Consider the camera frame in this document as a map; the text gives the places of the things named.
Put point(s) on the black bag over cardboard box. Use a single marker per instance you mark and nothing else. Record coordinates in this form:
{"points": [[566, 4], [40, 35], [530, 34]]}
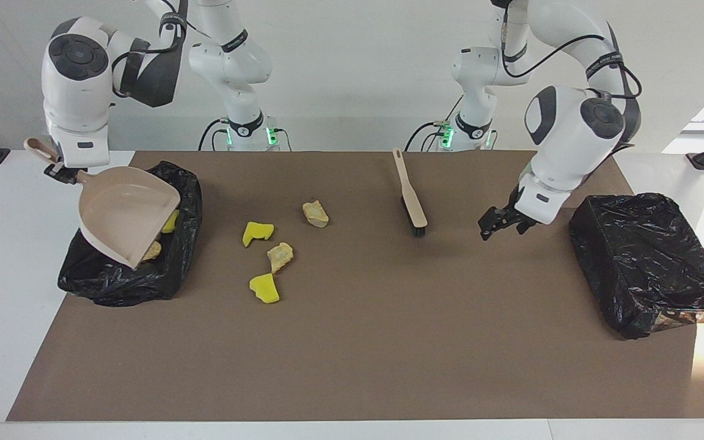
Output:
{"points": [[639, 256]]}

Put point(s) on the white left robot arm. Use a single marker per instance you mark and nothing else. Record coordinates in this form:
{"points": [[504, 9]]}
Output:
{"points": [[572, 140]]}

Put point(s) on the black trash bag bin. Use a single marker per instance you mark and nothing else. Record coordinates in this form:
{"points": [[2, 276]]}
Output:
{"points": [[168, 275]]}

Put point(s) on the toy croissant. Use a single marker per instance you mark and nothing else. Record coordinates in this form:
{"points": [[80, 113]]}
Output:
{"points": [[153, 250]]}

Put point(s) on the beige plastic dustpan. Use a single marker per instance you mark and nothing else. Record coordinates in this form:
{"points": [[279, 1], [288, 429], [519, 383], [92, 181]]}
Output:
{"points": [[126, 208]]}

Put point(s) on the brown table mat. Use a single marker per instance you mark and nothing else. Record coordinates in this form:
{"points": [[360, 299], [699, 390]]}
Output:
{"points": [[340, 379]]}

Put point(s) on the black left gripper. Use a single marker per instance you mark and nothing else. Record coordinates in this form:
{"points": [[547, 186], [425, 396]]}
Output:
{"points": [[514, 214]]}

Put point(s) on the white wall box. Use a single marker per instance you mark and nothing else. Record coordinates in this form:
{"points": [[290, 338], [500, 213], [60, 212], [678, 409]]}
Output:
{"points": [[52, 131]]}

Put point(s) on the beige hand brush black bristles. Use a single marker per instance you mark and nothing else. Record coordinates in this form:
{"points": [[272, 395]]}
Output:
{"points": [[410, 195]]}

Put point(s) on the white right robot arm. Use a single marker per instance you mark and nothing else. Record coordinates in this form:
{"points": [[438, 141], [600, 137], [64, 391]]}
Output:
{"points": [[77, 91]]}

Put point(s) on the yellow sponge piece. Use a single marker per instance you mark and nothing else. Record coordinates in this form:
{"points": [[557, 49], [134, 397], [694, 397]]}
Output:
{"points": [[171, 222], [258, 233], [264, 288]]}

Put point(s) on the pale beige bread chunk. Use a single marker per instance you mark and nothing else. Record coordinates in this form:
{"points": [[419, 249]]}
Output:
{"points": [[315, 214]]}

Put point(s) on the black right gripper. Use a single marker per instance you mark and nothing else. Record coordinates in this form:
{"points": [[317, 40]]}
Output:
{"points": [[69, 173]]}

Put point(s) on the beige pastry piece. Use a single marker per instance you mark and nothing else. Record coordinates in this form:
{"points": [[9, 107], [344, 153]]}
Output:
{"points": [[280, 256]]}

